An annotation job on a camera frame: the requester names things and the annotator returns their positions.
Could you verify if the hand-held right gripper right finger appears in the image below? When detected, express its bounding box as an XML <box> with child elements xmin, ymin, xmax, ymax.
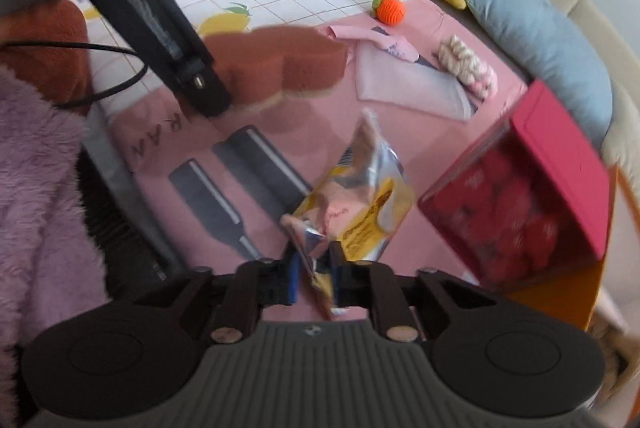
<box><xmin>327</xmin><ymin>242</ymin><xmax>493</xmax><ymax>341</ymax></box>

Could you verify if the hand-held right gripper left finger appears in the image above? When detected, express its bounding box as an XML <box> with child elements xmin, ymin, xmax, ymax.
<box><xmin>137</xmin><ymin>253</ymin><xmax>304</xmax><ymax>343</ymax></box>

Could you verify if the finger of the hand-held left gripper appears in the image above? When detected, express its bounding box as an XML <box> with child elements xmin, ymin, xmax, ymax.
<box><xmin>172</xmin><ymin>58</ymin><xmax>233</xmax><ymax>116</ymax></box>

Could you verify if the yellow snack packet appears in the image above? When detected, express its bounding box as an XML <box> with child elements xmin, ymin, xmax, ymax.
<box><xmin>280</xmin><ymin>110</ymin><xmax>416</xmax><ymax>321</ymax></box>

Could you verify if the brown heart-shaped sponge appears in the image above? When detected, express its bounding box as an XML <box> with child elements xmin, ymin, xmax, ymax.
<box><xmin>205</xmin><ymin>25</ymin><xmax>348</xmax><ymax>114</ymax></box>

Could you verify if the pink pouch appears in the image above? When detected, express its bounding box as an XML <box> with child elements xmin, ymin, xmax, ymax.
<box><xmin>327</xmin><ymin>25</ymin><xmax>421</xmax><ymax>64</ymax></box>

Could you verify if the orange knitted toy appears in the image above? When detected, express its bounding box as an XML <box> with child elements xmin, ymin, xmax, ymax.
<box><xmin>371</xmin><ymin>0</ymin><xmax>406</xmax><ymax>25</ymax></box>

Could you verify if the white translucent plastic bag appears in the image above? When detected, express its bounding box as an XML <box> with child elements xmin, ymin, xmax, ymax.
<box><xmin>356</xmin><ymin>43</ymin><xmax>478</xmax><ymax>123</ymax></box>

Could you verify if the pink and white knitted piece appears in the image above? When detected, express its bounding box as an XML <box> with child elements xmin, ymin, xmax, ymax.
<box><xmin>434</xmin><ymin>34</ymin><xmax>498</xmax><ymax>101</ymax></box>

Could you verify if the orange fuzzy cushion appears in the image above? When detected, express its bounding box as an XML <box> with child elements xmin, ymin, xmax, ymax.
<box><xmin>0</xmin><ymin>0</ymin><xmax>91</xmax><ymax>119</ymax></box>

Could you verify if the dark ribbed object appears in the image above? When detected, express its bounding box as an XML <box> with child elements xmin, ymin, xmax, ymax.
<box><xmin>77</xmin><ymin>148</ymin><xmax>183</xmax><ymax>281</ymax></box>

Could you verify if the purple fuzzy robe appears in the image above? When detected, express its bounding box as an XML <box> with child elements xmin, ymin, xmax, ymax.
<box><xmin>0</xmin><ymin>68</ymin><xmax>133</xmax><ymax>428</ymax></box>

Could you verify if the red lidded clear box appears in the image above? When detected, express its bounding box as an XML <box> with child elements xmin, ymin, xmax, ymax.
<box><xmin>417</xmin><ymin>79</ymin><xmax>613</xmax><ymax>294</ymax></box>

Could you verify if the blue pillow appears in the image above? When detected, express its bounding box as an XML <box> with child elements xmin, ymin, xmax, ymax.
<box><xmin>465</xmin><ymin>0</ymin><xmax>615</xmax><ymax>144</ymax></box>

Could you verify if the black cable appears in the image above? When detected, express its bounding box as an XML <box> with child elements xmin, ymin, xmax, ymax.
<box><xmin>0</xmin><ymin>39</ymin><xmax>151</xmax><ymax>110</ymax></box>

